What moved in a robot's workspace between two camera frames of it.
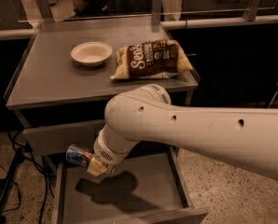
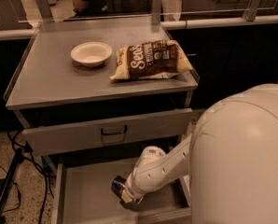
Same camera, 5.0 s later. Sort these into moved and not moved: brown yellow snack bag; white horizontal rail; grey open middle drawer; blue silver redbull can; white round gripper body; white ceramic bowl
Moved: white round gripper body; blue silver redbull can
Not moved: brown yellow snack bag; white ceramic bowl; grey open middle drawer; white horizontal rail
